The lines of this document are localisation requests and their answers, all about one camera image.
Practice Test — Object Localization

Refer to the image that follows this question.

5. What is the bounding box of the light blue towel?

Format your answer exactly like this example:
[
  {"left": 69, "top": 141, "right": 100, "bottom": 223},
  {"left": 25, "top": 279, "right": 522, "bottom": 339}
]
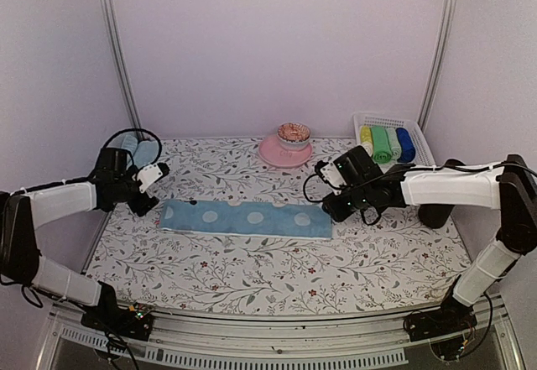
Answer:
[{"left": 120, "top": 133, "right": 161, "bottom": 169}]

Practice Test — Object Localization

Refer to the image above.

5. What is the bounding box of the pink plate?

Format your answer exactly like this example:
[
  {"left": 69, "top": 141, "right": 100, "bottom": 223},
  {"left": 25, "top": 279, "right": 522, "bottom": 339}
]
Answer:
[{"left": 258, "top": 134, "right": 313, "bottom": 169}]

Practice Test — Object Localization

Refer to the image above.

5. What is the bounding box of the patterned bowl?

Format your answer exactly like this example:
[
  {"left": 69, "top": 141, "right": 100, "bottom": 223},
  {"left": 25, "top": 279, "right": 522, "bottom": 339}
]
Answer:
[{"left": 277, "top": 122, "right": 311, "bottom": 151}]

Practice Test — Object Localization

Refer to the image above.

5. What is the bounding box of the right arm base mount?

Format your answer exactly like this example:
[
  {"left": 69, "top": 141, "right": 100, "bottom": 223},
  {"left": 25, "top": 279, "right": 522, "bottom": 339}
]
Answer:
[{"left": 403, "top": 302, "right": 477, "bottom": 341}]

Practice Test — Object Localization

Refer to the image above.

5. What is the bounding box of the dark brown cup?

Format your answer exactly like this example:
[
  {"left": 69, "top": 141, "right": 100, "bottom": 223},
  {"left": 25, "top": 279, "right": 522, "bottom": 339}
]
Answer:
[{"left": 418, "top": 174, "right": 455, "bottom": 229}]

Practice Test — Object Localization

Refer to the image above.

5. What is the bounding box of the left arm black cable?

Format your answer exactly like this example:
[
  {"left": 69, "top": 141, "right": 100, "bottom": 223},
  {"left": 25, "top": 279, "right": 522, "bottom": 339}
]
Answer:
[{"left": 100, "top": 128, "right": 163, "bottom": 169}]

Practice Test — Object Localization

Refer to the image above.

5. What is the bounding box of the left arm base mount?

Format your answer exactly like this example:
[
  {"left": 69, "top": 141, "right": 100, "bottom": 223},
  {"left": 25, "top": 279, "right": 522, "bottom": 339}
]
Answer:
[{"left": 81, "top": 303, "right": 154, "bottom": 341}]

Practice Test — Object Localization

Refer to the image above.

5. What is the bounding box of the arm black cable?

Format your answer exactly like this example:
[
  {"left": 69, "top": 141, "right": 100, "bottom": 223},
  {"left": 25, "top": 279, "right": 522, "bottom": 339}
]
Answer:
[
  {"left": 302, "top": 162, "right": 504, "bottom": 227},
  {"left": 100, "top": 128, "right": 163, "bottom": 169}
]

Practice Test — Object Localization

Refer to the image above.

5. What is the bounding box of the left aluminium post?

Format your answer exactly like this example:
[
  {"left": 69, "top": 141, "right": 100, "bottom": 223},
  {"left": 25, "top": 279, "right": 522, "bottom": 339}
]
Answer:
[{"left": 100, "top": 0, "right": 142, "bottom": 129}]

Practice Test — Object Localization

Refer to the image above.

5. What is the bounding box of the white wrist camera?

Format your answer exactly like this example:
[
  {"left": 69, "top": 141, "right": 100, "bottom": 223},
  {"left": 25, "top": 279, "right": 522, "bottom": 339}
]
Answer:
[
  {"left": 314, "top": 160, "right": 347, "bottom": 190},
  {"left": 133, "top": 163, "right": 169, "bottom": 193}
]

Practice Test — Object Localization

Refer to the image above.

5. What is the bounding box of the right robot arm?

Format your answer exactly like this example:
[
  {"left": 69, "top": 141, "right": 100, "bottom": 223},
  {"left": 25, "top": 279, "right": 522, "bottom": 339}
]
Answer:
[{"left": 315, "top": 146, "right": 536, "bottom": 333}]

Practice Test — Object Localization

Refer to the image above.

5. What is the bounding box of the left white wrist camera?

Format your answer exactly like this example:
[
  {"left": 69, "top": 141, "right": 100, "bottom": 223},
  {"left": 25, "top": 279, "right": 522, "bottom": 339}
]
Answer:
[{"left": 133, "top": 163, "right": 169, "bottom": 193}]

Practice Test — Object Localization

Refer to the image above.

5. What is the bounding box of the blue rolled towel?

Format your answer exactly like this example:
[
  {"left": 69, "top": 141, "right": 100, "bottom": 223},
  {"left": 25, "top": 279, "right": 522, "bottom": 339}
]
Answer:
[{"left": 396, "top": 128, "right": 416, "bottom": 163}]

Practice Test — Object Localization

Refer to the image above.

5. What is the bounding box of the right aluminium post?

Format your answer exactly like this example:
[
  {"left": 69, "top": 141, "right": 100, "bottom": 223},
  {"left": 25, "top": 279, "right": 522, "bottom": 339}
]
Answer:
[{"left": 418, "top": 0, "right": 457, "bottom": 132}]

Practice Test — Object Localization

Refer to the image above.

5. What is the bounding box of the aluminium post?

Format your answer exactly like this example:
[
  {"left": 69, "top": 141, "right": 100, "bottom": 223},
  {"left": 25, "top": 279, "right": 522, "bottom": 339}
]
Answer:
[
  {"left": 418, "top": 0, "right": 457, "bottom": 132},
  {"left": 100, "top": 0, "right": 142, "bottom": 129}
]

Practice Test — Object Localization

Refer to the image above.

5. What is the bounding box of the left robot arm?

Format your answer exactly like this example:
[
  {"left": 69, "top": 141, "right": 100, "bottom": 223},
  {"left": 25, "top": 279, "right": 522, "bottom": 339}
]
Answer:
[{"left": 1, "top": 147, "right": 169, "bottom": 331}]

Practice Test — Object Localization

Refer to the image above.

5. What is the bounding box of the yellow rolled towel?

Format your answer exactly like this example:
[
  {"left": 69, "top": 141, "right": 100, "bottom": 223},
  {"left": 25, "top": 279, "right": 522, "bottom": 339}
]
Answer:
[{"left": 359, "top": 125, "right": 374, "bottom": 157}]

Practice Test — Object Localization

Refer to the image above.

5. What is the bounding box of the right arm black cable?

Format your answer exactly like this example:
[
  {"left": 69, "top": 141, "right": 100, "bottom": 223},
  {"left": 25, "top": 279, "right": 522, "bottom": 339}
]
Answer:
[{"left": 302, "top": 162, "right": 504, "bottom": 227}]

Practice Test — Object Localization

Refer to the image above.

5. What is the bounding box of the aluminium front rail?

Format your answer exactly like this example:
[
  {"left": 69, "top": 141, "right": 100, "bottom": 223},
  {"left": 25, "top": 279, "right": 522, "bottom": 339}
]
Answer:
[{"left": 36, "top": 294, "right": 528, "bottom": 369}]

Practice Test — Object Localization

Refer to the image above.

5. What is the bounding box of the pale green rolled towel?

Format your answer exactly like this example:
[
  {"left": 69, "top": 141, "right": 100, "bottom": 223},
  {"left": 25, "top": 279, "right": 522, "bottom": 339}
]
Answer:
[{"left": 386, "top": 128, "right": 402, "bottom": 160}]

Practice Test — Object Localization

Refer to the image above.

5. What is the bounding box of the blue orange dotted towel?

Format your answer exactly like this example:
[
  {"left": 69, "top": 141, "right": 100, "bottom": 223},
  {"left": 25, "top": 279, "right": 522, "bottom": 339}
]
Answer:
[{"left": 159, "top": 200, "right": 332, "bottom": 239}]

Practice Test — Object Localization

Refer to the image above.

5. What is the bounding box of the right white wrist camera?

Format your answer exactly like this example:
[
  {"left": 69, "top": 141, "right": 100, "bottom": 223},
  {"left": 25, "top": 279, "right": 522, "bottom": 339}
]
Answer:
[{"left": 314, "top": 160, "right": 347, "bottom": 190}]

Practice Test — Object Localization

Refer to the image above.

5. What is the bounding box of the white plastic basket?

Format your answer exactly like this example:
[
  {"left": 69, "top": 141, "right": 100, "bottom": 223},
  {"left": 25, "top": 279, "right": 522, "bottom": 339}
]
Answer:
[{"left": 352, "top": 112, "right": 435, "bottom": 166}]

